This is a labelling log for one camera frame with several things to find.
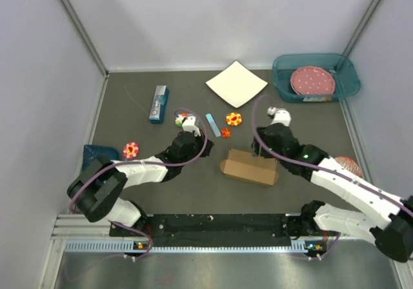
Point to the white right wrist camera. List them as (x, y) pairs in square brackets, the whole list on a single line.
[(279, 115)]

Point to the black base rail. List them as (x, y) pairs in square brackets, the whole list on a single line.
[(227, 230)]

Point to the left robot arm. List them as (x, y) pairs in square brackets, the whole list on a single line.
[(96, 191)]

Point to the orange plush flower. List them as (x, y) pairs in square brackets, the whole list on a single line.
[(234, 119)]

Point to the pink patterned bowl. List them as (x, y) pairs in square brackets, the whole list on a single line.
[(350, 165)]

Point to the teal plastic bin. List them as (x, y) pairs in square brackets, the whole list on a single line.
[(340, 67)]

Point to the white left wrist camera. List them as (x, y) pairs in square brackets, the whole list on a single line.
[(191, 125)]

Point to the dark blue dish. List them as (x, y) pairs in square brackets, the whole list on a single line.
[(91, 152)]

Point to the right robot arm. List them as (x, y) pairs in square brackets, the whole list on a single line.
[(382, 219)]

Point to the blue toothpaste box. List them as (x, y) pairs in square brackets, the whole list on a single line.
[(159, 102)]

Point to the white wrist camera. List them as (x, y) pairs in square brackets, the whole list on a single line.
[(279, 115), (191, 125)]

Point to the white cable duct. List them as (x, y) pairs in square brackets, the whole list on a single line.
[(136, 247)]

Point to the pink plush flower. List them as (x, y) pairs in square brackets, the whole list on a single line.
[(131, 150)]

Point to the brown cardboard box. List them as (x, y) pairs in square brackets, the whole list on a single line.
[(245, 166)]

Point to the white square plate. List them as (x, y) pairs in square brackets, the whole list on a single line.
[(236, 85)]

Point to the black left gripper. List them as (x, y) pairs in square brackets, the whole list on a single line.
[(209, 144)]

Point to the light blue stick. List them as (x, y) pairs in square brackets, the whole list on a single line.
[(213, 125)]

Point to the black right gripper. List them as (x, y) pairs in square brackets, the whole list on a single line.
[(256, 146)]

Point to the rainbow plush flower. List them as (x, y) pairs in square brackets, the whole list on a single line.
[(180, 119)]

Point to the pink dotted plate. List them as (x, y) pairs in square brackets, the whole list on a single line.
[(312, 80)]

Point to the orange red small toy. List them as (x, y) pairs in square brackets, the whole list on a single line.
[(226, 133)]

